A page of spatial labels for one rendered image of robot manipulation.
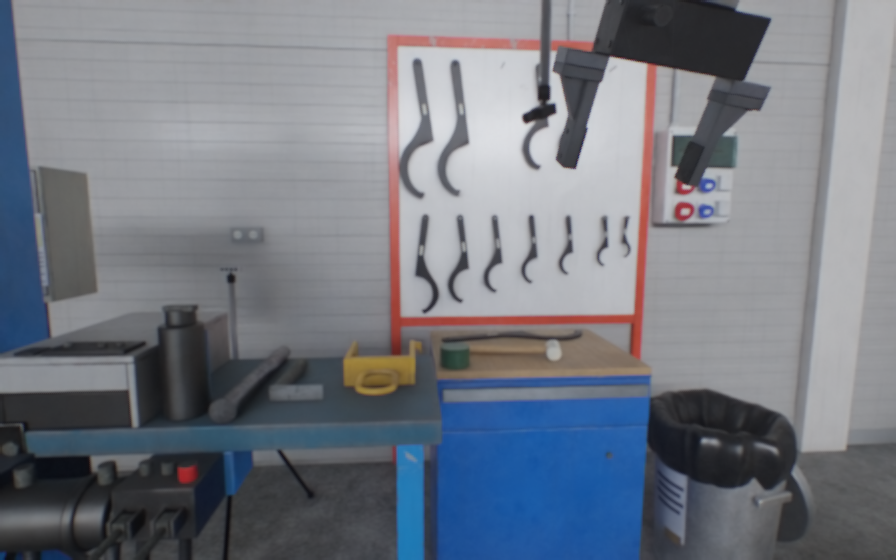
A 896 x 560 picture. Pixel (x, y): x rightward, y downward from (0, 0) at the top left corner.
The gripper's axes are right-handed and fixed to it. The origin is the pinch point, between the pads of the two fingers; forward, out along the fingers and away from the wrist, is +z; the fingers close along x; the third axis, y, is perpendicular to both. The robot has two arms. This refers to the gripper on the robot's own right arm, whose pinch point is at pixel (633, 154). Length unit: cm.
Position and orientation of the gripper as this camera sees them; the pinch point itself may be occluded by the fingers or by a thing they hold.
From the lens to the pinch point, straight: 51.2
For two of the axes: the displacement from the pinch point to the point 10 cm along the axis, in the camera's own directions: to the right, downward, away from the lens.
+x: 9.8, 1.0, 1.5
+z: -1.6, 8.5, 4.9
